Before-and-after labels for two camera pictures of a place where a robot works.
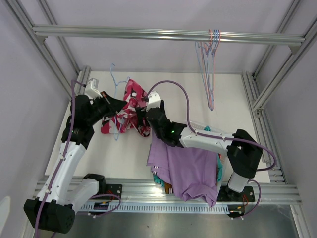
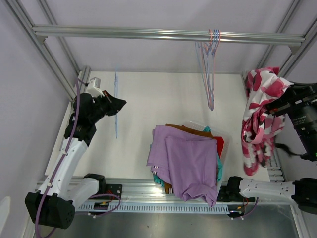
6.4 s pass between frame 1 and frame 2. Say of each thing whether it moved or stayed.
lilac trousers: stayed
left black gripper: stayed
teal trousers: stayed
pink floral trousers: moved
